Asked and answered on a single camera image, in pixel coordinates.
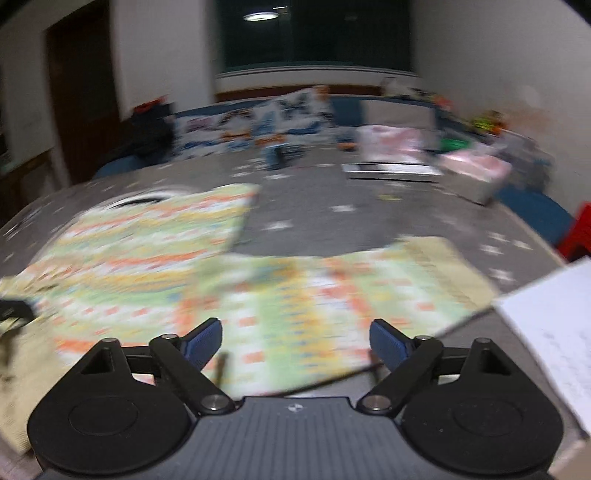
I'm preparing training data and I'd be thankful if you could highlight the red plastic stool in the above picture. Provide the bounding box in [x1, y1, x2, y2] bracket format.
[557, 202, 591, 265]

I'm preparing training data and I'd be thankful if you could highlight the flat silver box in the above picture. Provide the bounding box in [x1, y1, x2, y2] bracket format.
[342, 161, 443, 182]

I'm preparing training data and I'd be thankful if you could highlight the dark bag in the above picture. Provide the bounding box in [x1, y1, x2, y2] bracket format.
[121, 102, 178, 160]

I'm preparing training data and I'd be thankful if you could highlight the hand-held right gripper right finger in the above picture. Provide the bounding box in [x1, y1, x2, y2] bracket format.
[358, 318, 514, 415]

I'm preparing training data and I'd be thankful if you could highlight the white pink bag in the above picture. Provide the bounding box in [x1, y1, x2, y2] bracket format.
[356, 124, 426, 163]

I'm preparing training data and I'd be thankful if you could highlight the yellow green toy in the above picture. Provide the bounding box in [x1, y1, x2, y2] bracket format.
[470, 110, 508, 136]

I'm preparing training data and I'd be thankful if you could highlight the grey box pink top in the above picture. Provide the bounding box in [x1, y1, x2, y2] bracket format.
[438, 147, 514, 206]

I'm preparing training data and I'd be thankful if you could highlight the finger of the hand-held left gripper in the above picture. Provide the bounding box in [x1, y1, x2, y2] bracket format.
[0, 299, 36, 326]

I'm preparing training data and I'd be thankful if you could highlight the white paper sheet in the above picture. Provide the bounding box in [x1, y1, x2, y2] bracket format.
[492, 257, 591, 437]

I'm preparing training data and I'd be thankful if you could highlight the small blue object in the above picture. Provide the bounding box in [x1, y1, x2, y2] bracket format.
[264, 144, 302, 171]

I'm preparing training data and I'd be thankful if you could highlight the dark wooden door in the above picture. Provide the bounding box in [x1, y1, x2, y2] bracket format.
[45, 13, 123, 186]

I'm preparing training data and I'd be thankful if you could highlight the dark window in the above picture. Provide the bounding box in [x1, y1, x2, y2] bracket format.
[215, 0, 417, 75]

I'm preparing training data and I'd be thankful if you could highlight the green orange patterned garment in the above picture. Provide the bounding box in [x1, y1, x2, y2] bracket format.
[0, 184, 502, 455]

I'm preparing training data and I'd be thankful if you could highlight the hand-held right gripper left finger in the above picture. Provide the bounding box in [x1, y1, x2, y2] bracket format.
[80, 318, 234, 415]

